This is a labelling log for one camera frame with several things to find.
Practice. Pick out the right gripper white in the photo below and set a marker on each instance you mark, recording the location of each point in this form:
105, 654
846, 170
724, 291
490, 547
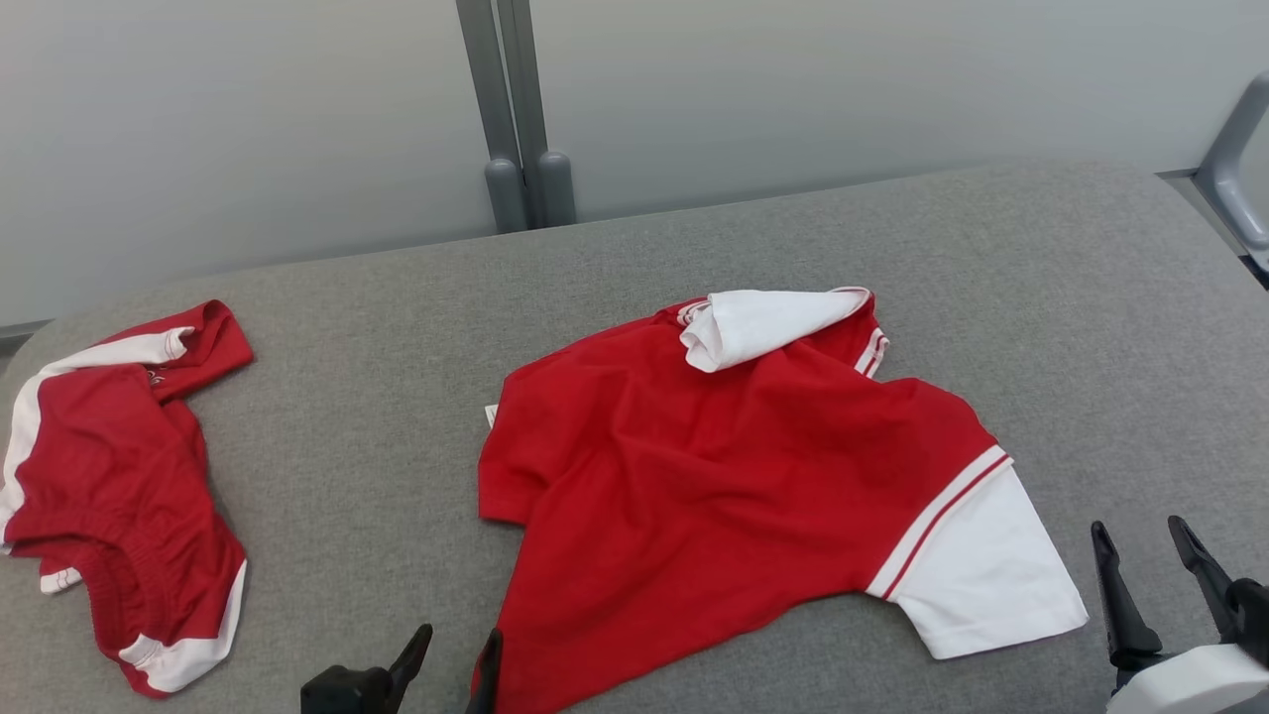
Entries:
1200, 684

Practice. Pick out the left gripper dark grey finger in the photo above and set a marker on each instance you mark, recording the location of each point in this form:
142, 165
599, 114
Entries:
488, 679
411, 669

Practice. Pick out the red white basketball jersey shirt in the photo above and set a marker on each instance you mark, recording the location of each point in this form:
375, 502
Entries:
694, 476

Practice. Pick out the red shorts white trim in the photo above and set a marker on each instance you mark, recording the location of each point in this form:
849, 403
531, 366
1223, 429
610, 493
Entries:
99, 446

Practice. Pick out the grey fabric sofa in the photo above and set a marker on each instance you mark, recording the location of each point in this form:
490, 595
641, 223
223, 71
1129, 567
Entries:
347, 347

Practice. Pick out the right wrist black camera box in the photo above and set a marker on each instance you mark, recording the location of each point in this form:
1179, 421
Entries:
1251, 615

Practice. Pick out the grey metal tube frame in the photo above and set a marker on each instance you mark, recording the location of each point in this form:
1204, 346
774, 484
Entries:
1229, 159

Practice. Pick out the grey wall base rail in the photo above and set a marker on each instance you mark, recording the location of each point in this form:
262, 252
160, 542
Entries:
20, 332

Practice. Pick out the grey partition post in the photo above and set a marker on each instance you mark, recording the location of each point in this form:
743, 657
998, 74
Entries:
530, 99
491, 99

